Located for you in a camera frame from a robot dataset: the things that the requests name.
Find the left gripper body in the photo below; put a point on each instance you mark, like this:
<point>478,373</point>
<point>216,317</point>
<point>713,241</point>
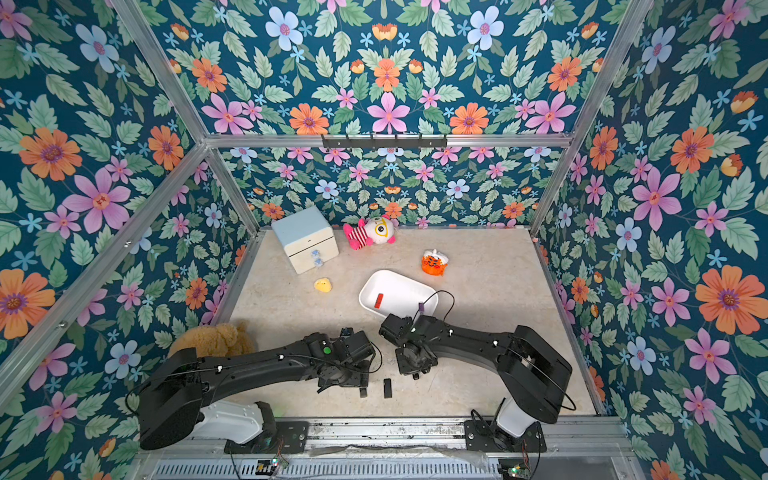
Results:
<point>350,376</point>

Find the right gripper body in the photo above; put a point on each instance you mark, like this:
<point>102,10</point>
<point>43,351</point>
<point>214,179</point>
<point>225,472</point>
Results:
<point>414,361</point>

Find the black usb flash drive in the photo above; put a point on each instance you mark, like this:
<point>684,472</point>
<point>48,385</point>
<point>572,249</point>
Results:
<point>388,388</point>

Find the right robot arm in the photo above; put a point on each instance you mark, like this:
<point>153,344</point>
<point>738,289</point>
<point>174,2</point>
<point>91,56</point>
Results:
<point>535,375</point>

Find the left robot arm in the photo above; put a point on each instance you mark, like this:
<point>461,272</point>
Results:
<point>188,394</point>

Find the white storage box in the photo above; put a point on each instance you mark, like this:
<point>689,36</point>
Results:
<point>401,295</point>

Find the yellow small toy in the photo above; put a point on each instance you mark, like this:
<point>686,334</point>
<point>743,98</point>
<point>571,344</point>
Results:
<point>323,285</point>

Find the white mini drawer cabinet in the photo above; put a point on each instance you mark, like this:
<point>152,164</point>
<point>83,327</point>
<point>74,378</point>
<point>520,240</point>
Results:
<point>307,239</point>

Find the pink striped plush toy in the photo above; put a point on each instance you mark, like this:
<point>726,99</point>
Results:
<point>374,231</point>

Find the brown teddy bear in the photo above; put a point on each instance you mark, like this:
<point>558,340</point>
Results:
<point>222,340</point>

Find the black hook rail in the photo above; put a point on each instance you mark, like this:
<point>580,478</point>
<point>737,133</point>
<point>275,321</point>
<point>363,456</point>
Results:
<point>384,141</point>

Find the aluminium frame corner post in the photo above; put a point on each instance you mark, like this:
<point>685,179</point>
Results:
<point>574,123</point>

